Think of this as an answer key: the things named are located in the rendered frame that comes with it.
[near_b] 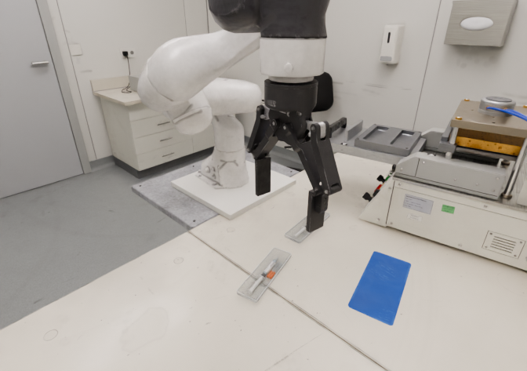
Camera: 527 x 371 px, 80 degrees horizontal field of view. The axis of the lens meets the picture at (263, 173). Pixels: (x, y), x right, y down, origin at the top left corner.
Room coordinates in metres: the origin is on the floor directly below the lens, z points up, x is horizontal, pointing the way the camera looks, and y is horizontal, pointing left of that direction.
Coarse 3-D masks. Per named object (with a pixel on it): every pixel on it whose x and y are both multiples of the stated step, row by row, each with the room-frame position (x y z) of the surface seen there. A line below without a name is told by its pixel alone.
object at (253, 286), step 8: (272, 256) 0.66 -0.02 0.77; (280, 256) 0.66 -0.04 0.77; (288, 256) 0.66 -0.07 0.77; (264, 264) 0.63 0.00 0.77; (272, 264) 0.63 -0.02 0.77; (280, 264) 0.63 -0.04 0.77; (256, 272) 0.60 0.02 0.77; (264, 272) 0.60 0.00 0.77; (272, 272) 0.60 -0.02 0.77; (248, 280) 0.57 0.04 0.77; (256, 280) 0.57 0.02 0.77; (264, 280) 0.57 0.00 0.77; (240, 288) 0.55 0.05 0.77; (248, 288) 0.55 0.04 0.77; (256, 288) 0.55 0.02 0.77; (264, 288) 0.55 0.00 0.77; (256, 296) 0.52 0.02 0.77
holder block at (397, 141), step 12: (372, 132) 1.05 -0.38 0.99; (384, 132) 1.07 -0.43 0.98; (396, 132) 1.03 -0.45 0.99; (408, 132) 1.04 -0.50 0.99; (420, 132) 1.03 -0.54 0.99; (360, 144) 0.95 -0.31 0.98; (372, 144) 0.93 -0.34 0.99; (384, 144) 0.91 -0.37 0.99; (396, 144) 0.95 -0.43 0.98; (408, 144) 0.91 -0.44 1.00
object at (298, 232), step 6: (306, 216) 0.85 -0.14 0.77; (324, 216) 0.85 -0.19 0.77; (300, 222) 0.82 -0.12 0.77; (306, 222) 0.82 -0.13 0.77; (294, 228) 0.78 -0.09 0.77; (300, 228) 0.78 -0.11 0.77; (288, 234) 0.76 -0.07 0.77; (294, 234) 0.76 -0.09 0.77; (300, 234) 0.76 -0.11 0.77; (306, 234) 0.76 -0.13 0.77; (300, 240) 0.73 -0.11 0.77
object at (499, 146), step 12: (468, 132) 0.84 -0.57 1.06; (480, 132) 0.84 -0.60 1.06; (468, 144) 0.79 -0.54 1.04; (480, 144) 0.77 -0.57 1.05; (492, 144) 0.76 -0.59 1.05; (504, 144) 0.74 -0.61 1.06; (516, 144) 0.74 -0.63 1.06; (492, 156) 0.75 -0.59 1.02; (504, 156) 0.74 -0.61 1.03; (516, 156) 0.73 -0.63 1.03
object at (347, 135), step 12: (360, 120) 1.12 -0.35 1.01; (336, 132) 1.10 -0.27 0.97; (348, 132) 1.00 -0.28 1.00; (360, 132) 1.10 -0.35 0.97; (336, 144) 0.98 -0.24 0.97; (348, 144) 0.97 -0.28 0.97; (420, 144) 0.97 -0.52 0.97; (360, 156) 0.94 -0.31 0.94; (372, 156) 0.92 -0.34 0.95; (384, 156) 0.89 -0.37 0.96; (396, 156) 0.88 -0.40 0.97
